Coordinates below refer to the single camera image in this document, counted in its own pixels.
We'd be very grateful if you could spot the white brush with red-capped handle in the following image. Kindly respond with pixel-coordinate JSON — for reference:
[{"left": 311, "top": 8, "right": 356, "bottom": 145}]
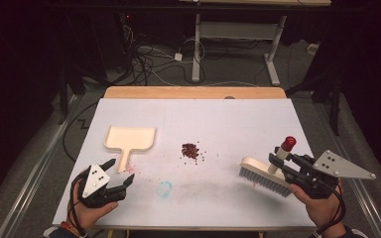
[{"left": 238, "top": 135, "right": 298, "bottom": 198}]

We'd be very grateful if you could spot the person's right hand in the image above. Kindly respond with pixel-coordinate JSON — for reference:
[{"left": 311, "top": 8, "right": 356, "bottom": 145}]
[{"left": 289, "top": 179, "right": 345, "bottom": 229}]

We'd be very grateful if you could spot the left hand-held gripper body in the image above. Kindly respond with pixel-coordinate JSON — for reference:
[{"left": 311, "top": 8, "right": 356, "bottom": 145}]
[{"left": 78, "top": 163, "right": 127, "bottom": 209}]

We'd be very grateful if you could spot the tangle of floor cables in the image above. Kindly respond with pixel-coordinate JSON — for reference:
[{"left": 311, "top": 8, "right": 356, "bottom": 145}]
[{"left": 122, "top": 24, "right": 212, "bottom": 87}]

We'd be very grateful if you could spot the metal floor rail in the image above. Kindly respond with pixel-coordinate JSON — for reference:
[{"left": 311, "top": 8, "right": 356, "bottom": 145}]
[
  {"left": 323, "top": 128, "right": 381, "bottom": 238},
  {"left": 0, "top": 94, "right": 82, "bottom": 238}
]

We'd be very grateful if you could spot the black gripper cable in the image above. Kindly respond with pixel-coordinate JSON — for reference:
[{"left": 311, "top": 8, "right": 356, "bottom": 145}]
[
  {"left": 68, "top": 171, "right": 92, "bottom": 238},
  {"left": 317, "top": 182, "right": 347, "bottom": 234}
]

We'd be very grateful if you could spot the black floor cable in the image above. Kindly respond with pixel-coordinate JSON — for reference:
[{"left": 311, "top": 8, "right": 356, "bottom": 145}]
[{"left": 62, "top": 101, "right": 99, "bottom": 163}]

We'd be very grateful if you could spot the red wrist bracelet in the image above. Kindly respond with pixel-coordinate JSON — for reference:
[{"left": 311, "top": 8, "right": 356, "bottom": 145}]
[{"left": 60, "top": 221, "right": 80, "bottom": 236}]

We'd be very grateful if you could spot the white desk frame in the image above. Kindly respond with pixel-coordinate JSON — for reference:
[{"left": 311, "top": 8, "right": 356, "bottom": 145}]
[{"left": 178, "top": 0, "right": 332, "bottom": 87}]

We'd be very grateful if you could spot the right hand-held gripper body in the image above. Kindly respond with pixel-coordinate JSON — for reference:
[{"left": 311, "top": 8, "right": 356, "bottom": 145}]
[{"left": 286, "top": 150, "right": 377, "bottom": 200}]

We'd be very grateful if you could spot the wooden table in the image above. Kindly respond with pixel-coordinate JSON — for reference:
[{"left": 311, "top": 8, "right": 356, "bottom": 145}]
[{"left": 103, "top": 86, "right": 288, "bottom": 100}]

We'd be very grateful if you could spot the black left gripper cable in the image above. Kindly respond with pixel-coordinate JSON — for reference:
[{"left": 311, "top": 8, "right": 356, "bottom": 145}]
[{"left": 68, "top": 171, "right": 92, "bottom": 238}]

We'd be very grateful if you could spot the person's left hand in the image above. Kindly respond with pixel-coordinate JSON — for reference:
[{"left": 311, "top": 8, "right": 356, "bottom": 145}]
[{"left": 66, "top": 179, "right": 119, "bottom": 232}]

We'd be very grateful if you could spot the black metal stand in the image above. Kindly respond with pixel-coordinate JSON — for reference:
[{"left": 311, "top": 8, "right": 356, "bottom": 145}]
[
  {"left": 57, "top": 63, "right": 80, "bottom": 126},
  {"left": 286, "top": 65, "right": 342, "bottom": 137}
]

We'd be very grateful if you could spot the white table cover board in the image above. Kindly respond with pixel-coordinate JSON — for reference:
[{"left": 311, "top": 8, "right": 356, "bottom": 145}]
[{"left": 52, "top": 97, "right": 318, "bottom": 231}]

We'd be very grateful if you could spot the pile of red crumbs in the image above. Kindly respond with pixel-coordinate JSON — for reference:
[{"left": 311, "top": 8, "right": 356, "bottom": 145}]
[{"left": 179, "top": 142, "right": 209, "bottom": 166}]

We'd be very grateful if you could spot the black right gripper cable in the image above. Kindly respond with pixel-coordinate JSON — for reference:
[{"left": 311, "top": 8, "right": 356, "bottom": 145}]
[{"left": 317, "top": 182, "right": 347, "bottom": 234}]

